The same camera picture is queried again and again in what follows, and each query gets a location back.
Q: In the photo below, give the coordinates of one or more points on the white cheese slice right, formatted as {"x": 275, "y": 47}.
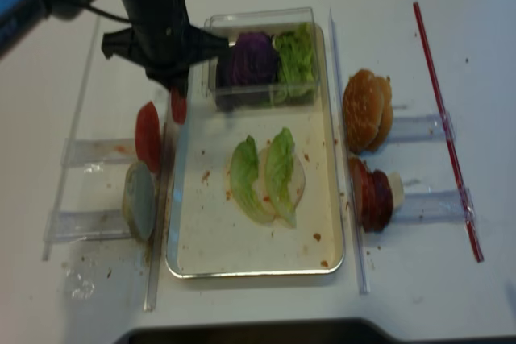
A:
{"x": 397, "y": 190}

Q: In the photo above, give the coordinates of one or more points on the lower left clear holder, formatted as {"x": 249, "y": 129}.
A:
{"x": 69, "y": 226}

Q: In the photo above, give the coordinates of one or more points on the rear meat patty slice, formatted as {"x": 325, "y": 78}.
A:
{"x": 382, "y": 208}

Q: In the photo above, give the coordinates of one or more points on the upper right clear holder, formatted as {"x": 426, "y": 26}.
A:
{"x": 426, "y": 128}

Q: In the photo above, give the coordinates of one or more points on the tomato slice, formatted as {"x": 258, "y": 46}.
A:
{"x": 178, "y": 105}
{"x": 147, "y": 137}

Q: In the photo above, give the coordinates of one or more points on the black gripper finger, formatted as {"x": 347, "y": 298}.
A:
{"x": 204, "y": 45}
{"x": 176, "y": 84}

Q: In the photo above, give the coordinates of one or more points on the sesame burger bun top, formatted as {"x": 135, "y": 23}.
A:
{"x": 364, "y": 99}

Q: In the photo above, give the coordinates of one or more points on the meat patty slice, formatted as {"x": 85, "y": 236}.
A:
{"x": 364, "y": 194}
{"x": 382, "y": 208}

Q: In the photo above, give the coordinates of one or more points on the clear plastic container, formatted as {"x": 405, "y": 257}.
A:
{"x": 271, "y": 22}

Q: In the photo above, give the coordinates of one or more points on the inner right clear rail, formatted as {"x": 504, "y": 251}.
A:
{"x": 361, "y": 272}

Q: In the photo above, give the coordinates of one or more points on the left lettuce leaf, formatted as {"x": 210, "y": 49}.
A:
{"x": 244, "y": 171}

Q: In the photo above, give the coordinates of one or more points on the clear holder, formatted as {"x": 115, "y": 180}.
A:
{"x": 449, "y": 206}
{"x": 426, "y": 128}
{"x": 69, "y": 226}
{"x": 80, "y": 152}

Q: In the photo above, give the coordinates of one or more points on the right lettuce leaf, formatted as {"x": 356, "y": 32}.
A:
{"x": 278, "y": 172}

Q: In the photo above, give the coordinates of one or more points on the shredded green lettuce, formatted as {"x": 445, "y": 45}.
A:
{"x": 296, "y": 68}

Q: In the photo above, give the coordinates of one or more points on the metal tray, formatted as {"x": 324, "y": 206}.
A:
{"x": 209, "y": 235}

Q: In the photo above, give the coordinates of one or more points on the lower right clear holder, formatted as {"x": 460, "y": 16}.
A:
{"x": 449, "y": 206}

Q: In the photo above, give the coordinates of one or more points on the red strip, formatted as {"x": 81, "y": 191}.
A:
{"x": 465, "y": 198}

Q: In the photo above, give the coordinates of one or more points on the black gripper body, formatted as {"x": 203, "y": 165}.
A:
{"x": 161, "y": 39}

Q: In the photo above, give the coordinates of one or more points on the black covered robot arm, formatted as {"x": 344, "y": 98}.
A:
{"x": 18, "y": 17}

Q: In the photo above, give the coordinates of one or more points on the upper left clear holder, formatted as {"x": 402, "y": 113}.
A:
{"x": 80, "y": 152}

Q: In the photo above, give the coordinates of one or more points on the burger bun bottom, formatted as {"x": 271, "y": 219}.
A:
{"x": 383, "y": 130}

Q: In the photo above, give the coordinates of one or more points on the black base at bottom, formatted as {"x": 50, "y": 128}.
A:
{"x": 312, "y": 331}

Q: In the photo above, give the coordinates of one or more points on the front meat patty slice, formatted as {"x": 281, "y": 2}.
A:
{"x": 364, "y": 194}

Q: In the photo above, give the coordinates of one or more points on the purple cabbage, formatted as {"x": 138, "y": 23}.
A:
{"x": 242, "y": 73}

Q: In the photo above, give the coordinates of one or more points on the lettuce leaf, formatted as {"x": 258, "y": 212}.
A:
{"x": 244, "y": 171}
{"x": 278, "y": 172}

